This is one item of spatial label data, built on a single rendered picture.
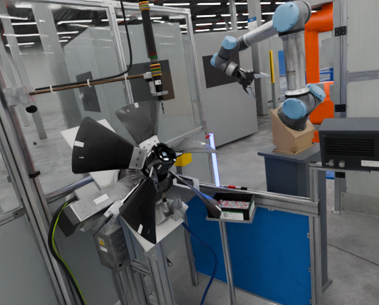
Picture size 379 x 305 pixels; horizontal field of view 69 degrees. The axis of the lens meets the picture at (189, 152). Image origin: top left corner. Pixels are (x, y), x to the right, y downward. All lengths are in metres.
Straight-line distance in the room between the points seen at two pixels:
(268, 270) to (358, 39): 1.89
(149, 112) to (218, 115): 4.02
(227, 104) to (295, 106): 4.04
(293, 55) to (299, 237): 0.91
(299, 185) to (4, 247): 1.59
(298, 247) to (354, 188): 1.46
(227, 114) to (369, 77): 3.24
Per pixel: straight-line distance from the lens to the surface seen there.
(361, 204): 3.06
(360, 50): 2.71
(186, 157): 1.73
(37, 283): 1.89
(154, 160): 1.15
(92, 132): 1.14
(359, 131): 1.24
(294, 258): 1.70
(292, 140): 1.65
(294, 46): 1.45
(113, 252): 1.52
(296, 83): 1.47
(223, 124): 5.41
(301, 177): 1.67
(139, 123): 1.34
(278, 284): 1.87
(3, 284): 1.81
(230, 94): 5.51
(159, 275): 1.55
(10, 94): 1.45
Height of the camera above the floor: 1.55
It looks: 17 degrees down
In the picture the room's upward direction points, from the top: 9 degrees counter-clockwise
